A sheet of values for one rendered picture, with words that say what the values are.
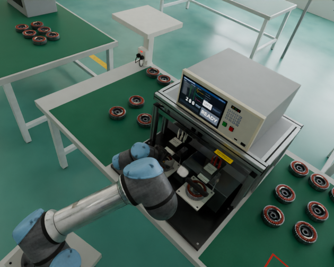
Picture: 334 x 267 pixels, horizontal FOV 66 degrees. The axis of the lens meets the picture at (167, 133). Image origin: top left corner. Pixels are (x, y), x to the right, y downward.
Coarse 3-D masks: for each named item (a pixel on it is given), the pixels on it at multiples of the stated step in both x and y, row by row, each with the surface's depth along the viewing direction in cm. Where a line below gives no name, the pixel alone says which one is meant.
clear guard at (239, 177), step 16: (208, 144) 124; (192, 160) 116; (208, 160) 117; (224, 160) 118; (176, 176) 115; (192, 176) 112; (208, 176) 111; (224, 176) 112; (240, 176) 113; (192, 192) 111; (208, 192) 108; (224, 192) 106
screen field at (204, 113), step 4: (200, 112) 125; (204, 112) 123; (208, 112) 122; (204, 116) 125; (208, 116) 123; (212, 116) 121; (208, 120) 124; (212, 120) 122; (216, 120) 120; (216, 124) 122
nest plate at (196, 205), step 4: (180, 188) 138; (184, 188) 138; (176, 192) 137; (180, 192) 136; (184, 192) 137; (180, 196) 136; (184, 196) 135; (188, 200) 134; (192, 200) 134; (200, 200) 134; (192, 204) 132; (196, 204) 132; (200, 204) 133; (196, 208) 131
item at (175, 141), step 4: (180, 136) 148; (188, 136) 150; (172, 140) 142; (176, 140) 143; (180, 140) 143; (188, 140) 147; (168, 144) 143; (172, 144) 141; (176, 144) 141; (180, 144) 141; (184, 144) 145; (168, 148) 143; (172, 148) 142; (176, 148) 140; (180, 148) 143; (184, 148) 151; (172, 152) 142; (176, 152) 142
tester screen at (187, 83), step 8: (184, 80) 122; (184, 88) 125; (192, 88) 121; (200, 88) 118; (184, 96) 128; (192, 96) 124; (200, 96) 120; (208, 96) 117; (216, 96) 114; (184, 104) 131; (200, 104) 123; (216, 104) 116; (224, 104) 113
